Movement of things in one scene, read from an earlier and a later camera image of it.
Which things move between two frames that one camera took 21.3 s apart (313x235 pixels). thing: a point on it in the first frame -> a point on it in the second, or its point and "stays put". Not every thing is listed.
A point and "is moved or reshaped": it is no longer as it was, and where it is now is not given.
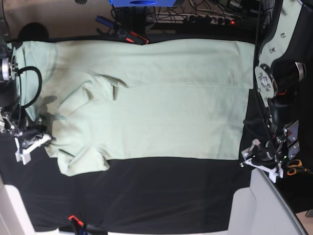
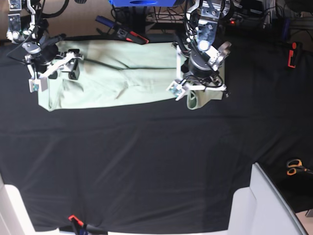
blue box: [122, 3] stays put
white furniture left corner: [14, 219] stays put
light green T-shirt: [101, 101] is moved or reshaped
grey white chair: [261, 209] stays put
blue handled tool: [105, 21] stays put
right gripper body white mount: [246, 153] -> [180, 87]
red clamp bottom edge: [80, 223] stays put
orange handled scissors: [296, 164] stays put
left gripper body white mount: [25, 155] -> [39, 82]
